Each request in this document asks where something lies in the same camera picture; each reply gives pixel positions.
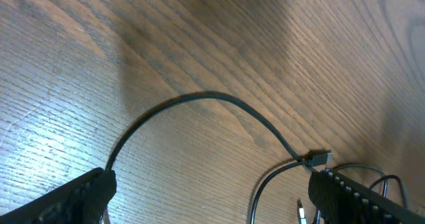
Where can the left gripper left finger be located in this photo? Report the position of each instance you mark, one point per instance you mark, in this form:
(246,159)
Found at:
(82,200)

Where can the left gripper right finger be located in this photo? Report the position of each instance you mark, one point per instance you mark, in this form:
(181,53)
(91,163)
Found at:
(341,200)

